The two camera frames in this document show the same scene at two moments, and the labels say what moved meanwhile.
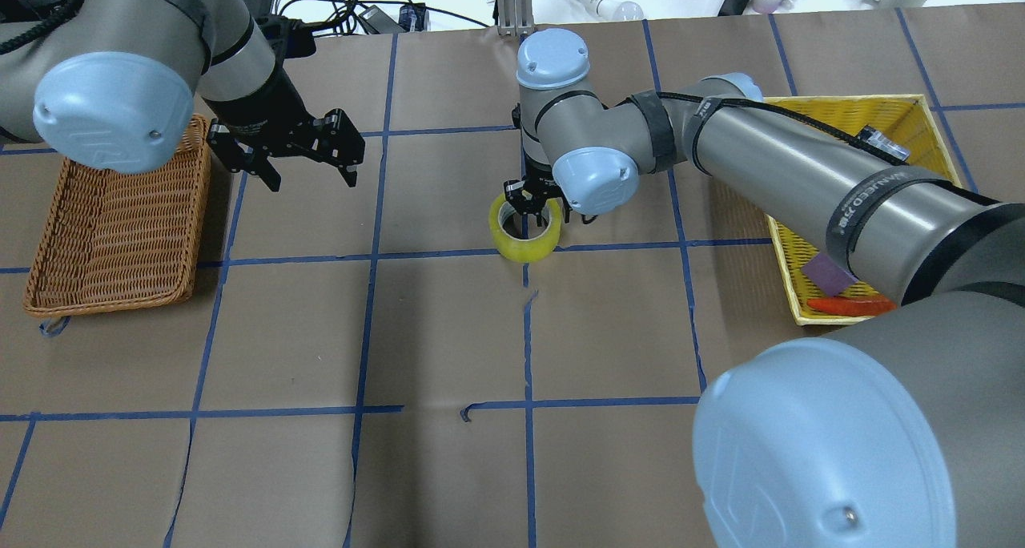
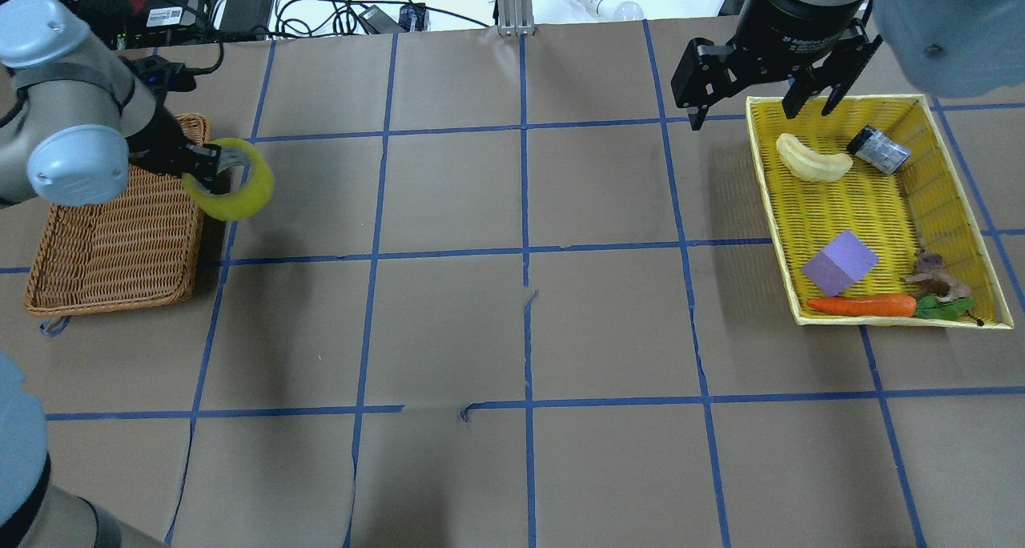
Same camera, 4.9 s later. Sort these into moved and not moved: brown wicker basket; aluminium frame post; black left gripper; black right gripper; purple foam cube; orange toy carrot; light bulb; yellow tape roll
Moved: yellow tape roll; black right gripper; black left gripper
Not moved: purple foam cube; light bulb; orange toy carrot; aluminium frame post; brown wicker basket
